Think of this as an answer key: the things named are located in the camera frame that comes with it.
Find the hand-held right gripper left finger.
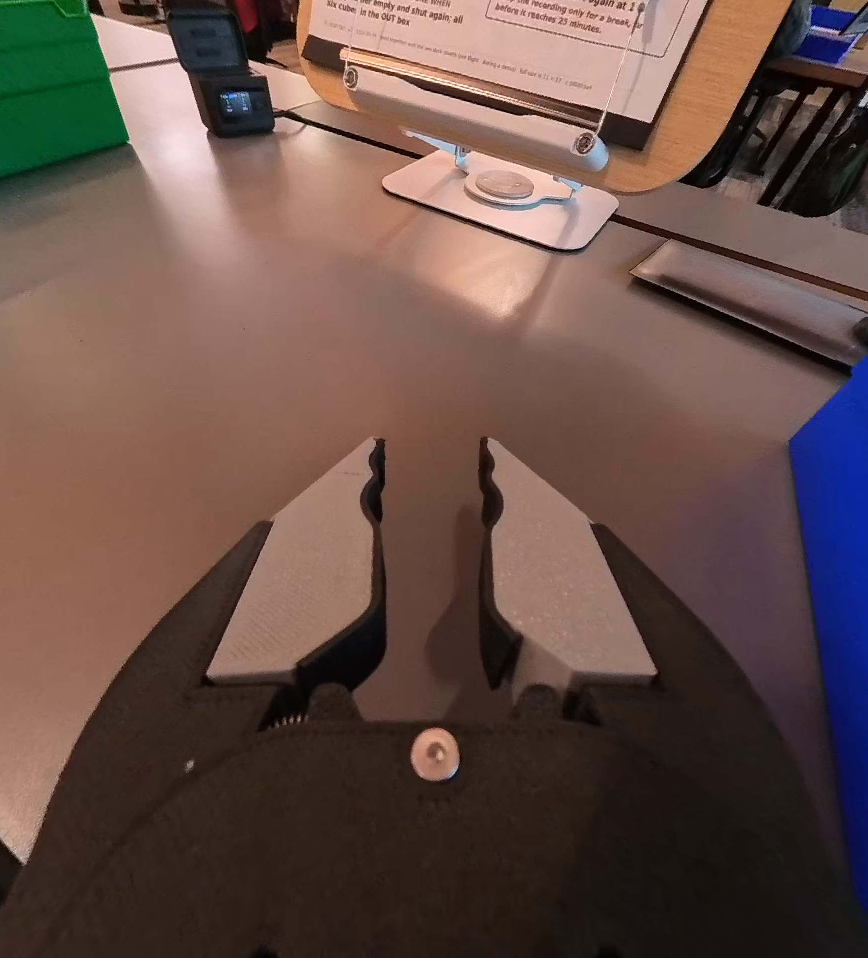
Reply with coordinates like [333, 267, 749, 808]
[207, 436, 390, 696]

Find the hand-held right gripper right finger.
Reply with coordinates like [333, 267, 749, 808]
[477, 436, 660, 708]

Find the blue plastic bin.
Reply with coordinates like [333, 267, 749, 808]
[789, 307, 868, 958]

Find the green plastic bin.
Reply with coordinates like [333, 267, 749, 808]
[0, 0, 130, 193]

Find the grey laptop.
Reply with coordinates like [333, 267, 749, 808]
[628, 238, 868, 369]

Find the black electronic device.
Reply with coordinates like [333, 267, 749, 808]
[166, 9, 276, 138]

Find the black backpack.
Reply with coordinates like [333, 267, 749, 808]
[778, 75, 868, 220]

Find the printed instruction sheet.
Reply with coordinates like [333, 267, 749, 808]
[306, 0, 712, 124]

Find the wooden office desk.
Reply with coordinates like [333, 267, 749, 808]
[759, 52, 868, 207]

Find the small blue storage tray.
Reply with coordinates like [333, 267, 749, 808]
[808, 6, 859, 65]

